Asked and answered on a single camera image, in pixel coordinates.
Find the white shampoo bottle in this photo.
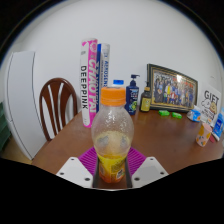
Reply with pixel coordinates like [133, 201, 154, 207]
[112, 79, 126, 88]

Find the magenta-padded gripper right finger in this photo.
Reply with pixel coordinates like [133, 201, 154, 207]
[125, 147, 169, 189]

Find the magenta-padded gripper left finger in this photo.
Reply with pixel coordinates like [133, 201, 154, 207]
[55, 146, 100, 189]

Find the blue detergent jug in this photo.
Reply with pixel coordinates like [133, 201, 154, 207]
[212, 106, 224, 142]

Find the pink and white tall tube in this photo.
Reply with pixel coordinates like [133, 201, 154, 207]
[79, 37, 99, 128]

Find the orange-capped juice bottle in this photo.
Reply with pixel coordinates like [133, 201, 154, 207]
[90, 86, 135, 184]

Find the blue and white tall tube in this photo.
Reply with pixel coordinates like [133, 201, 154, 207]
[95, 42, 111, 114]

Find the framed group photo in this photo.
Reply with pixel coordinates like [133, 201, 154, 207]
[146, 63, 199, 112]

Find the white leaning board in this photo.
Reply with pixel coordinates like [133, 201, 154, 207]
[6, 50, 48, 160]

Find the dark wooden chair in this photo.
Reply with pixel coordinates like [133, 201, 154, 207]
[38, 77, 79, 142]

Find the small green box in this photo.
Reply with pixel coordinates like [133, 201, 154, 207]
[158, 109, 171, 117]
[171, 111, 183, 120]

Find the dark blue pump bottle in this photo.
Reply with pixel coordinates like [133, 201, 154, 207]
[125, 73, 141, 116]

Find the white printed paper gift bag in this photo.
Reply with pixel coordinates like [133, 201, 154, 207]
[196, 83, 223, 128]

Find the small dark yellow-labelled bottle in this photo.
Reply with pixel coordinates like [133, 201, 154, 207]
[139, 80, 153, 113]

